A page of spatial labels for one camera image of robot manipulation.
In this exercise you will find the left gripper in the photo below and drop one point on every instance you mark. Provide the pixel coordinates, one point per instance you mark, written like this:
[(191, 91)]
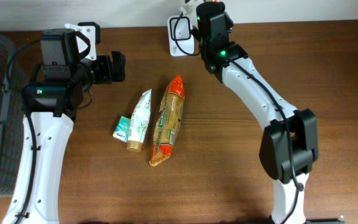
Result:
[(107, 74)]

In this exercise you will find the white cream tube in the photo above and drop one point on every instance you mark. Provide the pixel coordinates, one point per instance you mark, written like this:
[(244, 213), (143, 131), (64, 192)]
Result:
[(139, 122)]

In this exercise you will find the teal tissue pack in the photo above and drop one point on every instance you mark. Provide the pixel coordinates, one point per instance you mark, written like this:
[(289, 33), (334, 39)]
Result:
[(121, 131)]

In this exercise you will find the orange pasta package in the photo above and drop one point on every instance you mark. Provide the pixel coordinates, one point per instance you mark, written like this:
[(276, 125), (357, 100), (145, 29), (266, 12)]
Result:
[(168, 122)]

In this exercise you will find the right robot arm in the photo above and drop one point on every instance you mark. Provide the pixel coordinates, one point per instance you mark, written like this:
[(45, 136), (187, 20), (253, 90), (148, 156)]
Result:
[(289, 144)]

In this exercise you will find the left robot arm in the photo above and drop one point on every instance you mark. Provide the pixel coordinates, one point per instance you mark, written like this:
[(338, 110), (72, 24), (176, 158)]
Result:
[(50, 102)]

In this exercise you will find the white barcode scanner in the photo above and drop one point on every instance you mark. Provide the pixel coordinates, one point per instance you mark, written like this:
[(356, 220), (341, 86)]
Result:
[(181, 40)]

